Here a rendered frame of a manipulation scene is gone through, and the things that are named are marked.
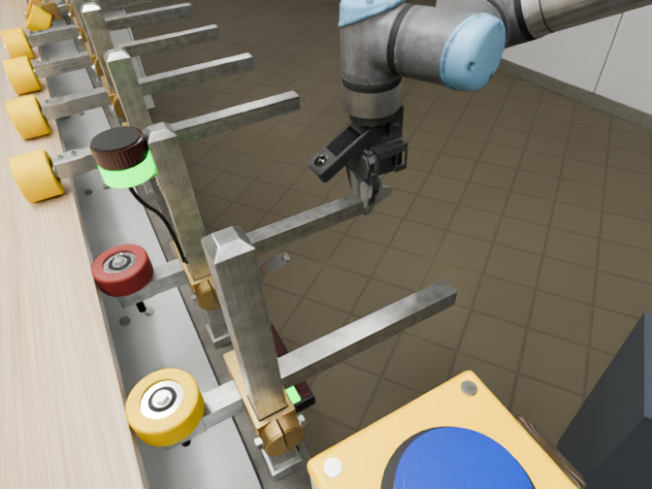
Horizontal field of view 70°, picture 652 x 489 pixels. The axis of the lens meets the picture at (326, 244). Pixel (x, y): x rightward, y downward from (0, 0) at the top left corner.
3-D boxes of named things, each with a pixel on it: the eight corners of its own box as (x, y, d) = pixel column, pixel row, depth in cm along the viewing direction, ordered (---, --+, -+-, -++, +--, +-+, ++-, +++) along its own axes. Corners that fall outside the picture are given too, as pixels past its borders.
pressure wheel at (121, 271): (161, 284, 79) (140, 234, 72) (173, 316, 74) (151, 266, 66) (113, 303, 77) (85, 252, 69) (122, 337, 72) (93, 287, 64)
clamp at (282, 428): (266, 357, 65) (261, 336, 62) (310, 440, 57) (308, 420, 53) (225, 376, 63) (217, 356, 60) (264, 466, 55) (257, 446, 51)
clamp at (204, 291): (207, 251, 81) (200, 230, 78) (234, 303, 73) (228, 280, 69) (175, 263, 80) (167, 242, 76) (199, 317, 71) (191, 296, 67)
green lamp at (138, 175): (148, 154, 60) (143, 140, 58) (160, 178, 56) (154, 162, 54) (100, 169, 58) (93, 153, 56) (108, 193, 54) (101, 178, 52)
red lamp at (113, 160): (143, 137, 58) (137, 121, 56) (153, 159, 54) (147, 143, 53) (92, 151, 56) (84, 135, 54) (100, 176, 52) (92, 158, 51)
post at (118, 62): (196, 262, 105) (124, 44, 72) (201, 272, 103) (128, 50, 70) (180, 268, 104) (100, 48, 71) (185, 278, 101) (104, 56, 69)
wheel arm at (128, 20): (190, 13, 147) (187, 0, 144) (193, 16, 145) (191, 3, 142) (17, 47, 131) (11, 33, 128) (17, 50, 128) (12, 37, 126)
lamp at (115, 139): (182, 249, 71) (137, 120, 56) (193, 273, 67) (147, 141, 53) (144, 264, 69) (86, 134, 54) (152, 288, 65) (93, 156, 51)
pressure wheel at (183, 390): (172, 407, 63) (146, 359, 55) (227, 418, 61) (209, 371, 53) (142, 467, 57) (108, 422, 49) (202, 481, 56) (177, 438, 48)
